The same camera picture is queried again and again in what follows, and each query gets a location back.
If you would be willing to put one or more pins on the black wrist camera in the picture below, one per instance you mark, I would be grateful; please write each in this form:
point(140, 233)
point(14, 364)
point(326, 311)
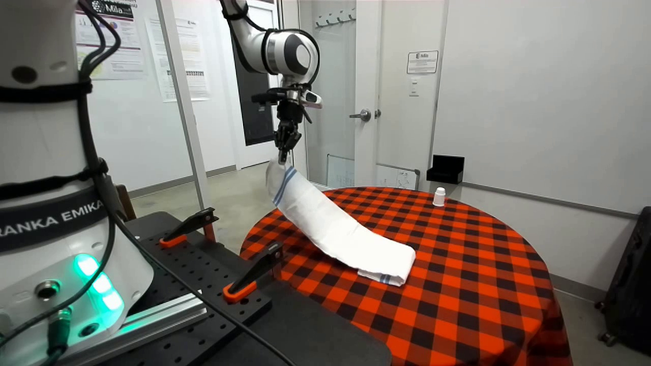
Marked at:
point(290, 95)

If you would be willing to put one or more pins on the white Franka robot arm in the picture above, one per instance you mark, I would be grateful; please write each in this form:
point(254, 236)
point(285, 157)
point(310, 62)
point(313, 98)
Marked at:
point(48, 148)

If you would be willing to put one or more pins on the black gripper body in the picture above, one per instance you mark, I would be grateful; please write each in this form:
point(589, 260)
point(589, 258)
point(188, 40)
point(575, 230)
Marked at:
point(290, 117)

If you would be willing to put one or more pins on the red black checkered tablecloth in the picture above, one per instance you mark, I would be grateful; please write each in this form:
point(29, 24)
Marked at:
point(469, 285)

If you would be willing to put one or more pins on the black wall panel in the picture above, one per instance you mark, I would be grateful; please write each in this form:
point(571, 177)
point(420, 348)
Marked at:
point(257, 102)

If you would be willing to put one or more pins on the black perforated breadboard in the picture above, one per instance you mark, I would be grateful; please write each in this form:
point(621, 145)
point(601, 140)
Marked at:
point(225, 318)

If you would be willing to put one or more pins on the aluminium frame pole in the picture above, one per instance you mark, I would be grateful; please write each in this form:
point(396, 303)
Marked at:
point(183, 108)

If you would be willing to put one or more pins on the small white bottle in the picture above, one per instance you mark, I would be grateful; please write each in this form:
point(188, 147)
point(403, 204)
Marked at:
point(441, 198)

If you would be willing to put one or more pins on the white printed sign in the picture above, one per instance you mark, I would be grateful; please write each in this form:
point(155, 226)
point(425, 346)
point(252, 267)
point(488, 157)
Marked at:
point(421, 62)

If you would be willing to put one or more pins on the black wall tray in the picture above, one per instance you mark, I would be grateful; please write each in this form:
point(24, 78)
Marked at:
point(447, 169)

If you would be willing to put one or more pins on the black suitcase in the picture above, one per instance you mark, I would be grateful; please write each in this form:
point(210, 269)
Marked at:
point(632, 285)

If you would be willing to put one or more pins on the white towel with blue stripes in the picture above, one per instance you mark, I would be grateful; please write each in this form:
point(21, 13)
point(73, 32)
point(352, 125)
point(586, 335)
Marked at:
point(332, 230)

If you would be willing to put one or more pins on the white door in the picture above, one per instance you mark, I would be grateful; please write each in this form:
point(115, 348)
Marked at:
point(399, 95)

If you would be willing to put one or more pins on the black orange clamp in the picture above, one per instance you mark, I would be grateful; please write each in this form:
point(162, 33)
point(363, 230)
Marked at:
point(254, 274)
point(189, 226)

